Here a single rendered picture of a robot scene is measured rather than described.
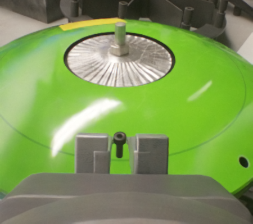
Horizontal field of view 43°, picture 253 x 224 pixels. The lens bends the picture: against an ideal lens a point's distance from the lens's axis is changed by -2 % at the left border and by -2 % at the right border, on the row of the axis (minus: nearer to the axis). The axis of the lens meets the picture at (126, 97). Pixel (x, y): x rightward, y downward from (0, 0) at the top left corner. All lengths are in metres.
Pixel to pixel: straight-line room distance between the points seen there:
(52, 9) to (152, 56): 0.53
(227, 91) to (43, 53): 0.18
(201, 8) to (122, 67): 0.42
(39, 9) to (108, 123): 0.61
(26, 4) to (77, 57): 0.56
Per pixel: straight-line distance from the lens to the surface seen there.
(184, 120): 0.25
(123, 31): 0.30
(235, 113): 0.28
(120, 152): 0.18
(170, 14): 0.64
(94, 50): 0.32
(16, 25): 0.84
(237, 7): 0.94
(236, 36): 0.82
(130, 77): 0.28
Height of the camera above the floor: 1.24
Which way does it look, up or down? 36 degrees down
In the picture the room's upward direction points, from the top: 2 degrees clockwise
